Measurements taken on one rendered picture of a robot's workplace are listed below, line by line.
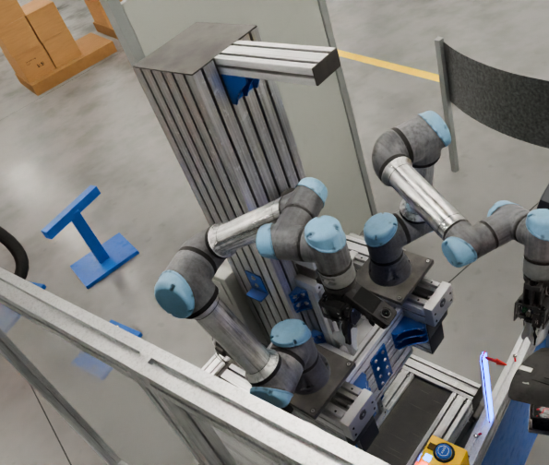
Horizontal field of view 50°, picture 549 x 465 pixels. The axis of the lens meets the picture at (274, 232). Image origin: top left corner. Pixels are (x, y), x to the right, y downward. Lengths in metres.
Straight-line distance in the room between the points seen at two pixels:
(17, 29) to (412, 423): 6.80
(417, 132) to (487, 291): 1.87
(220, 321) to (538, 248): 0.79
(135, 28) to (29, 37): 5.91
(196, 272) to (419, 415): 1.53
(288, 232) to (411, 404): 1.71
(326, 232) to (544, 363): 0.79
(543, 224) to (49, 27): 7.45
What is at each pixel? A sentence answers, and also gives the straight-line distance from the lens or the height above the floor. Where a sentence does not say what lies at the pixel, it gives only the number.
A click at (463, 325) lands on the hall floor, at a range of 3.30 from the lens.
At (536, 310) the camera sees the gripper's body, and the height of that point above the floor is 1.42.
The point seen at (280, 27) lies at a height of 1.51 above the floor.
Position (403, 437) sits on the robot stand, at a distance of 2.73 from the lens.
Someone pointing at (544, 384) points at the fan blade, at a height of 1.18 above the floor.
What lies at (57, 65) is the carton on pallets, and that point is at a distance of 8.42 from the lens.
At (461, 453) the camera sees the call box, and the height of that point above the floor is 1.07.
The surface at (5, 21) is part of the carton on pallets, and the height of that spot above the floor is 0.91.
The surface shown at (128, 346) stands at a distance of 0.81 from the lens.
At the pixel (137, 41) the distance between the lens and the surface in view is 2.40.
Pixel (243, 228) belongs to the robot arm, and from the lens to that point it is 1.44.
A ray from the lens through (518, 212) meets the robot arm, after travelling 1.50.
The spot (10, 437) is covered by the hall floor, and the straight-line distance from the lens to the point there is 3.97.
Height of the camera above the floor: 2.58
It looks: 39 degrees down
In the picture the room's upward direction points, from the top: 22 degrees counter-clockwise
